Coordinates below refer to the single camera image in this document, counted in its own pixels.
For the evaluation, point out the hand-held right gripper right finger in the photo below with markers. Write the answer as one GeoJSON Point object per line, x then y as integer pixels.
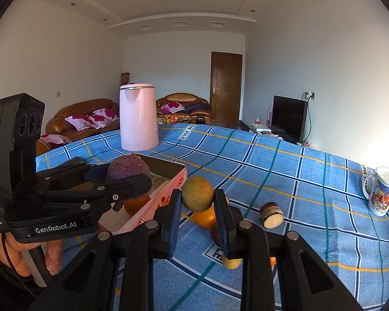
{"type": "Point", "coordinates": [221, 230]}

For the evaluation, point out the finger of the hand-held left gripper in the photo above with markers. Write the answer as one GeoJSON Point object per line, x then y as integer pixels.
{"type": "Point", "coordinates": [68, 168]}
{"type": "Point", "coordinates": [129, 186]}

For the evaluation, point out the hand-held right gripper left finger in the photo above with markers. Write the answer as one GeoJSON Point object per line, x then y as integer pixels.
{"type": "Point", "coordinates": [174, 230]}

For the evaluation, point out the purple round fruit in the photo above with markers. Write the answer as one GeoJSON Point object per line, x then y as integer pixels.
{"type": "Point", "coordinates": [126, 167]}

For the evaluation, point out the pink cardboard box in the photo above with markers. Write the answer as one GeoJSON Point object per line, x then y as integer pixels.
{"type": "Point", "coordinates": [155, 204]}

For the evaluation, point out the yellow-green round fruit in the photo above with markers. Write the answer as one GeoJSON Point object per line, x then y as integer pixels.
{"type": "Point", "coordinates": [197, 193]}

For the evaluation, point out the dark red fruit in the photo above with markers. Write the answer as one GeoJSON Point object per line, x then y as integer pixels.
{"type": "Point", "coordinates": [215, 235]}

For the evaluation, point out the orange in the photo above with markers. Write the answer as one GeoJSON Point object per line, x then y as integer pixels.
{"type": "Point", "coordinates": [204, 220]}
{"type": "Point", "coordinates": [137, 204]}

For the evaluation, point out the pink floral pillow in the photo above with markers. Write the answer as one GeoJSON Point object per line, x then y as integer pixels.
{"type": "Point", "coordinates": [104, 118]}
{"type": "Point", "coordinates": [172, 107]}
{"type": "Point", "coordinates": [53, 141]}
{"type": "Point", "coordinates": [79, 122]}

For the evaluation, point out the yellow fruit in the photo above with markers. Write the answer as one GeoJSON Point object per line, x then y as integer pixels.
{"type": "Point", "coordinates": [231, 263]}

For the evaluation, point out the small orange fruit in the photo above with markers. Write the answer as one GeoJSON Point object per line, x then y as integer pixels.
{"type": "Point", "coordinates": [273, 261]}

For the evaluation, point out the brown leather sofa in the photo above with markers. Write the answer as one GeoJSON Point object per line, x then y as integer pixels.
{"type": "Point", "coordinates": [81, 107]}

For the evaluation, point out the pink electric kettle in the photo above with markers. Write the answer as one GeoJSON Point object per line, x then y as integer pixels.
{"type": "Point", "coordinates": [138, 120]}

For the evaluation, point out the blue checked cloth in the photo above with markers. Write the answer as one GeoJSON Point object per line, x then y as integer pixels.
{"type": "Point", "coordinates": [295, 181]}

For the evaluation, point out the brown leather armchair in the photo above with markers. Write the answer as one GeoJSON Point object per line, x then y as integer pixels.
{"type": "Point", "coordinates": [181, 98]}

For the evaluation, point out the purple blanket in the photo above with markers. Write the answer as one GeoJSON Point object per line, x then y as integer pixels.
{"type": "Point", "coordinates": [197, 107]}

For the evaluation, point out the patterned floor vase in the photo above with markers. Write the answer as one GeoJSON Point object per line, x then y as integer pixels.
{"type": "Point", "coordinates": [125, 78]}

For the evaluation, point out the dark low cabinet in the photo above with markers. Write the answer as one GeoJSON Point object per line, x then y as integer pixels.
{"type": "Point", "coordinates": [244, 125]}

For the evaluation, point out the white flat box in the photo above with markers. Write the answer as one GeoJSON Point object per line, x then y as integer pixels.
{"type": "Point", "coordinates": [261, 128]}

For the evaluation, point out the black television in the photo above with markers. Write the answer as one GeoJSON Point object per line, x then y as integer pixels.
{"type": "Point", "coordinates": [288, 118]}

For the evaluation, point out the brown wooden door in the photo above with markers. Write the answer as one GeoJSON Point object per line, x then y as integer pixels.
{"type": "Point", "coordinates": [226, 87]}

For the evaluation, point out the white printed mug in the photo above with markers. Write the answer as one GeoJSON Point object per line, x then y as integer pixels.
{"type": "Point", "coordinates": [382, 194]}

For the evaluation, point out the wall socket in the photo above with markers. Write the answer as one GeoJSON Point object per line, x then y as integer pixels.
{"type": "Point", "coordinates": [310, 96]}

